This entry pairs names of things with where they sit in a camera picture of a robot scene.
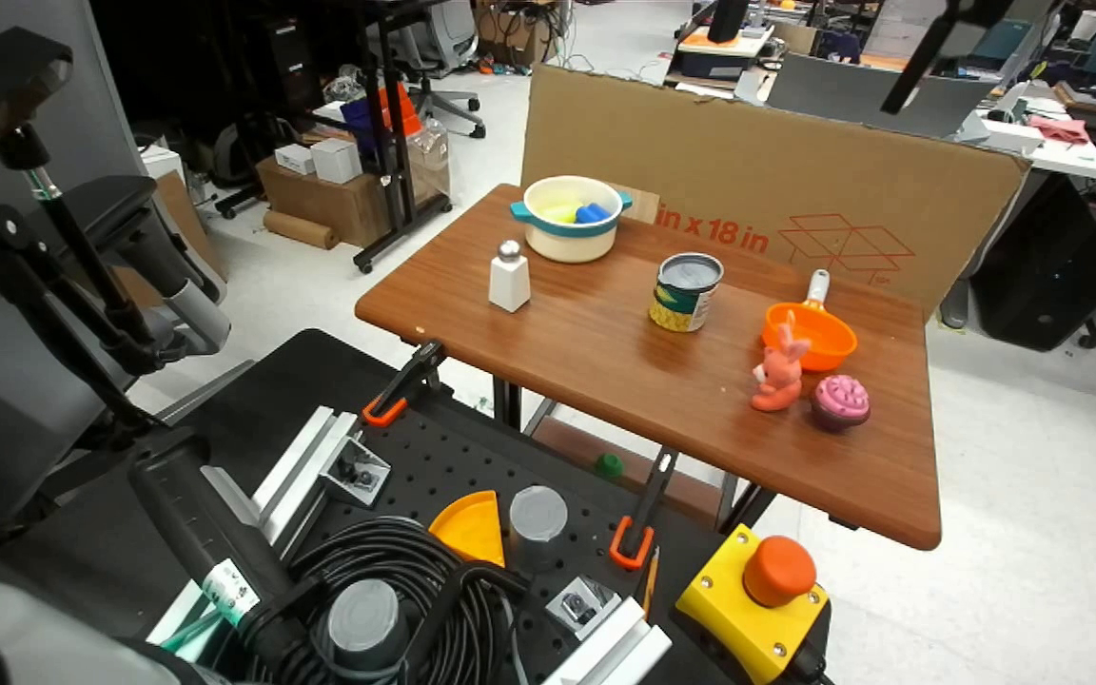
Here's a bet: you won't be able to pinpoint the white small box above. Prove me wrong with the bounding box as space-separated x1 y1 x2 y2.
310 134 367 190

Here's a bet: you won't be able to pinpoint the white pot teal rim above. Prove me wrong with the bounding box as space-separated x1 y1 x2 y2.
507 172 634 266

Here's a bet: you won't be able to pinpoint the yellow green corn can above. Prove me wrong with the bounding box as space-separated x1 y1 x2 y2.
646 247 727 341

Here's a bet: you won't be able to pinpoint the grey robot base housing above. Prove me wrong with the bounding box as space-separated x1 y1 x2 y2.
0 575 187 685

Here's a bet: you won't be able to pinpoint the black cable bundle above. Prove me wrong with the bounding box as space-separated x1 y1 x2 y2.
232 511 542 685

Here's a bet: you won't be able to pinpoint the grey round knob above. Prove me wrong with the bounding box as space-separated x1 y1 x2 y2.
321 575 406 677

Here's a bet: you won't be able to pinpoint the black camera tripod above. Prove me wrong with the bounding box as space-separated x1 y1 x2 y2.
0 27 237 546

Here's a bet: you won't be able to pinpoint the brown cardboard panel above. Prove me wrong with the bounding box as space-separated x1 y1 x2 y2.
516 65 1030 324

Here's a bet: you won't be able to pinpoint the orange wedge shaped piece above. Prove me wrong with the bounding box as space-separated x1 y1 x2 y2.
426 486 509 570

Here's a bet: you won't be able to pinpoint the orange toy pan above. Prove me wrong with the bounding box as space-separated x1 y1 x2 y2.
757 266 864 377

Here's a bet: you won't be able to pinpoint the black slanted pole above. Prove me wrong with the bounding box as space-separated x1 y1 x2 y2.
880 0 964 124

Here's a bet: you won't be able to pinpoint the white desk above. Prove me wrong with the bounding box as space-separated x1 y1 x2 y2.
953 73 1096 184

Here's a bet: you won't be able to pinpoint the black clamp orange handle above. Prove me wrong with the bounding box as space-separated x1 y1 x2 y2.
359 341 448 436
605 446 680 575

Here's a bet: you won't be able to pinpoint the white salt shaker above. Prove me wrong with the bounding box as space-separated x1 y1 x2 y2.
488 237 535 316

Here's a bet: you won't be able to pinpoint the pink rabbit toy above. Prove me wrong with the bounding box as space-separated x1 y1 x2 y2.
748 321 813 420

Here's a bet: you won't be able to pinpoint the black metal stand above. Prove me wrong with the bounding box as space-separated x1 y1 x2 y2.
351 0 458 280

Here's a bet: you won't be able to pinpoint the grey plastic cylinder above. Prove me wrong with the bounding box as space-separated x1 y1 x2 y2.
507 483 572 580

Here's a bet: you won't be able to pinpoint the aluminium extrusion bar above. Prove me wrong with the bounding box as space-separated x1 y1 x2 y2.
251 403 360 516
542 594 677 685

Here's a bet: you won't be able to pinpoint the black perforated base board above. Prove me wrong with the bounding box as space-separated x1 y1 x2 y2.
0 324 837 685

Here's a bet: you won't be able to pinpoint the pink cupcake toy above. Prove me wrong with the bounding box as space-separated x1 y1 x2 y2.
807 368 877 436

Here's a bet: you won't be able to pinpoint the small metal bracket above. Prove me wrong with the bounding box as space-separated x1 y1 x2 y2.
546 575 624 645
322 436 395 511

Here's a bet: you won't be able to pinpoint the yellow emergency stop button box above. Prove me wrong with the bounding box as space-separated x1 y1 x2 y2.
674 522 832 685

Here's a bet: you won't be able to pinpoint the brown cardboard box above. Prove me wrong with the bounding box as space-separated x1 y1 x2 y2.
255 124 458 253

